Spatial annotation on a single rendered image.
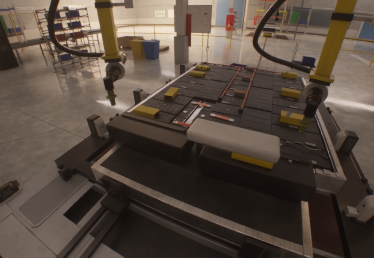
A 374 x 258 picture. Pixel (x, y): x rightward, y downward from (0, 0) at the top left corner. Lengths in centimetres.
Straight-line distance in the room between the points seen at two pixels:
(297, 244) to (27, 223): 107
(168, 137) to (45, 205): 67
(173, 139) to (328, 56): 65
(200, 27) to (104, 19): 850
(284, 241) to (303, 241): 6
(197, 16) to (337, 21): 864
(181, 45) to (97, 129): 526
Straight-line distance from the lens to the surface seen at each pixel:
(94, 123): 122
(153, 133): 82
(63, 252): 89
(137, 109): 117
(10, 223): 113
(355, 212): 104
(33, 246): 99
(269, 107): 134
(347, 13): 73
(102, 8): 80
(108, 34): 80
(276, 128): 113
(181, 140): 76
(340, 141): 134
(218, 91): 147
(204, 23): 914
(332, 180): 100
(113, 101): 72
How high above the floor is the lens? 158
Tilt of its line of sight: 32 degrees down
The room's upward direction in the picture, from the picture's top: straight up
